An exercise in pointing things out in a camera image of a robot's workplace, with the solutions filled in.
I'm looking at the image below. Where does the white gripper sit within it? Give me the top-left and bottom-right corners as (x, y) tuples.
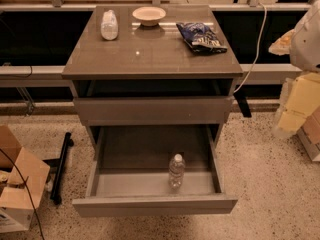
(268, 30), (320, 139)

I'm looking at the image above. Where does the clear plastic water bottle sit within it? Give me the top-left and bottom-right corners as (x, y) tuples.
(169, 154), (185, 189)

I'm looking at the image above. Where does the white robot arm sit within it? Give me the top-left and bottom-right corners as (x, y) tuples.
(269, 1), (320, 139)

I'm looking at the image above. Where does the closed grey top drawer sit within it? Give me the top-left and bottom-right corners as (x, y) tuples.
(74, 97), (233, 126)

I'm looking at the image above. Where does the grey drawer cabinet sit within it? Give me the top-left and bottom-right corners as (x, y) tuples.
(62, 5), (243, 143)

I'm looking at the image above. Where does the open grey middle drawer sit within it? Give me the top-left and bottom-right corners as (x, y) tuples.
(73, 125), (237, 217)

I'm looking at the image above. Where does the black table leg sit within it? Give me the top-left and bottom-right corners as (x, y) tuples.
(234, 91), (252, 118)

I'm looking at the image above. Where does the cardboard box on right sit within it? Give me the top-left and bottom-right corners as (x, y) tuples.
(298, 107), (320, 162)

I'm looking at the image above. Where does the cardboard box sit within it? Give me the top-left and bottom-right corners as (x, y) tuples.
(298, 107), (320, 162)
(0, 125), (50, 233)

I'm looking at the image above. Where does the blue chip bag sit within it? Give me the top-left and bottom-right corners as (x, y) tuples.
(176, 23), (227, 54)

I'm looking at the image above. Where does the white paper bowl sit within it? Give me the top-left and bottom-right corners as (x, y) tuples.
(132, 6), (166, 27)

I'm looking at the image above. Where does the black metal bar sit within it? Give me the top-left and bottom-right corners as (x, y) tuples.
(50, 132), (74, 205)

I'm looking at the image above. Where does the cardboard box on left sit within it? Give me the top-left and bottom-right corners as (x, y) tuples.
(0, 125), (50, 233)

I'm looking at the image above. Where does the white cable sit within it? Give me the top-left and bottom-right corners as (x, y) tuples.
(233, 3), (269, 94)

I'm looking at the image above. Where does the black cable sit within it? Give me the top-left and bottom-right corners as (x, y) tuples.
(0, 148), (46, 240)

